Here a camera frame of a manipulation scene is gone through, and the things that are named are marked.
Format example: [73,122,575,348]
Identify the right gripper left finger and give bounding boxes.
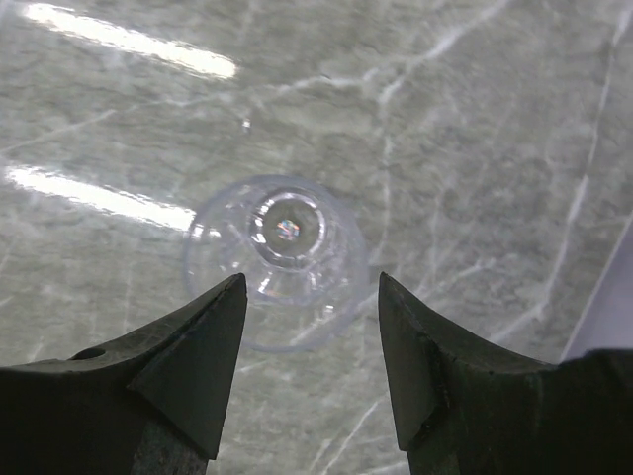
[1,274,247,474]

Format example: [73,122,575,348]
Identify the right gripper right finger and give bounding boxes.
[379,274,632,475]

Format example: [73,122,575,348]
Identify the clear glass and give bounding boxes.
[183,175,370,353]

